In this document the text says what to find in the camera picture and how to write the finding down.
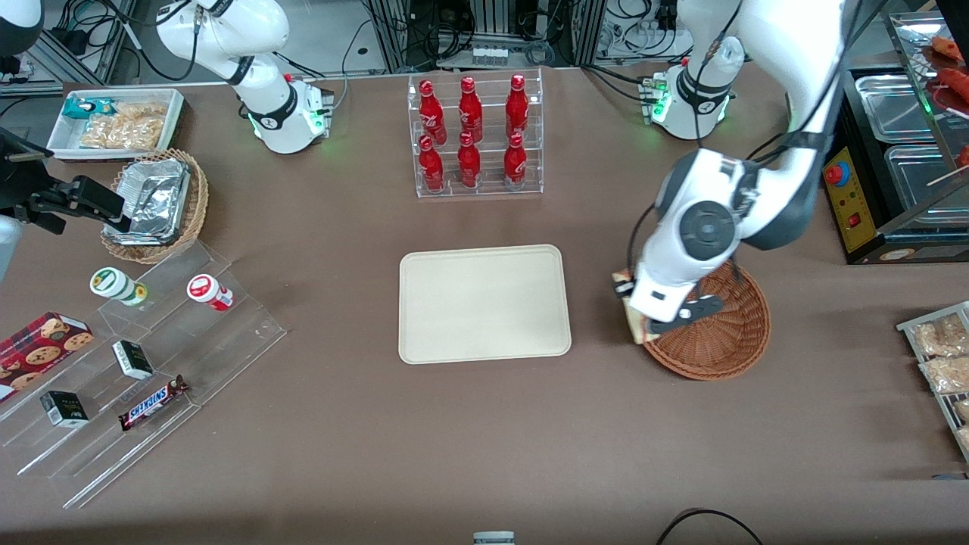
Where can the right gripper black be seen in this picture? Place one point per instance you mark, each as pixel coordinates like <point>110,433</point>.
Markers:
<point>25,184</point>

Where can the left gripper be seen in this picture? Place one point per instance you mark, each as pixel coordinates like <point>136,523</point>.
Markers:
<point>620,293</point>

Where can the triangle sandwich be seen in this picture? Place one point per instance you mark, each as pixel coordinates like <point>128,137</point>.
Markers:
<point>636,322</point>

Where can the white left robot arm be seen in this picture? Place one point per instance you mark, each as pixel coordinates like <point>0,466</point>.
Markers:
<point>708,227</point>

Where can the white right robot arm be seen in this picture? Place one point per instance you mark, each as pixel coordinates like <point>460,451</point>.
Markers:
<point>265,106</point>

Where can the round brown wicker basket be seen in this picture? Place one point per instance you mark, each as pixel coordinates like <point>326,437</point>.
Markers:
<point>727,341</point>

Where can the white rectangular snack tray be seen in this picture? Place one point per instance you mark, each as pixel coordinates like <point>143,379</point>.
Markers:
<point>60,140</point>

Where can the small tan wicker basket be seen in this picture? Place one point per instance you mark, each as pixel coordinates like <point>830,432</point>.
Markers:
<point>193,208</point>

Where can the cream plastic serving tray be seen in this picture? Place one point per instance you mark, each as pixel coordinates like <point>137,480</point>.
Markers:
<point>484,303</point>

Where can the grey snack tray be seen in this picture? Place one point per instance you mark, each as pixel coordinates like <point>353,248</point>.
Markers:
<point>908,327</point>

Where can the aluminium foil container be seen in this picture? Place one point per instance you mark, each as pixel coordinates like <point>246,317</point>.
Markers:
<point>155,193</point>

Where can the clear bag of chips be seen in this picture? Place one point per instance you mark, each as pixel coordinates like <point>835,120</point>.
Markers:
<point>121,135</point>
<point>144,111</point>

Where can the green white capped jar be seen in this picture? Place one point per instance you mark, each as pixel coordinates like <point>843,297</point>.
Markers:
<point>113,284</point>

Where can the teal snack packet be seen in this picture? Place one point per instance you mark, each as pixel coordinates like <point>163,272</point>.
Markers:
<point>83,108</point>

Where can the red white capped jar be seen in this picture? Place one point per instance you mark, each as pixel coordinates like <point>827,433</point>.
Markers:
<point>208,291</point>

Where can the red cookie box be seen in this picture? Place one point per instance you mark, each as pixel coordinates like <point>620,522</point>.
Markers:
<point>38,348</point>

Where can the small black box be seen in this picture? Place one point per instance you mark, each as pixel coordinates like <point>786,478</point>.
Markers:
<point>64,409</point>
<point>132,359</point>

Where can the black food warmer yellow panel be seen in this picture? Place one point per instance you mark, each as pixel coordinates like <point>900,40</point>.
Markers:
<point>852,204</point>

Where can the clear acrylic stepped shelf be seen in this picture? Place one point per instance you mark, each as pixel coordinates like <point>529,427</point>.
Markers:
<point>219,341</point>

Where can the snickers chocolate bar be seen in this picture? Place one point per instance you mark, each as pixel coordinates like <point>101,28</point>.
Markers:
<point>151,405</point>

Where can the red cola bottle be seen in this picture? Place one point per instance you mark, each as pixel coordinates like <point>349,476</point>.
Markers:
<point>517,106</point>
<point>431,166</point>
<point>431,112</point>
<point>468,163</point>
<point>515,163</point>
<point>470,110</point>

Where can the clear acrylic bottle rack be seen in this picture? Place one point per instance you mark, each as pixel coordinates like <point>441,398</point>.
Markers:
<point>488,189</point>

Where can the clear bag of snacks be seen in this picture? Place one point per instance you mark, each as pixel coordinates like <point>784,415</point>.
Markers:
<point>963,410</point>
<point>942,337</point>
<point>950,375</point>

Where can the steel warmer pan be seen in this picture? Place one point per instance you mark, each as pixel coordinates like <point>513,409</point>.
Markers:
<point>893,106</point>
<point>920,182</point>

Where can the white power strip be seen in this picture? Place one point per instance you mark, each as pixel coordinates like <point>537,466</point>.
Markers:
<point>643,36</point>

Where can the small grey device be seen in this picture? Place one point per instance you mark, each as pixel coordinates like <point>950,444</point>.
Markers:
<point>493,538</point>

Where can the red sausage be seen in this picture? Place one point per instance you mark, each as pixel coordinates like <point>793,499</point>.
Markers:
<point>950,47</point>
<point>955,79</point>

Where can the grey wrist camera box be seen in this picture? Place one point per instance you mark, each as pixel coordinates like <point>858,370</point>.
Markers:
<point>7,246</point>

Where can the aluminium frame post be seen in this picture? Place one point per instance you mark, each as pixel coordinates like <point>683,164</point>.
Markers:
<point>390,34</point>
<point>590,30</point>

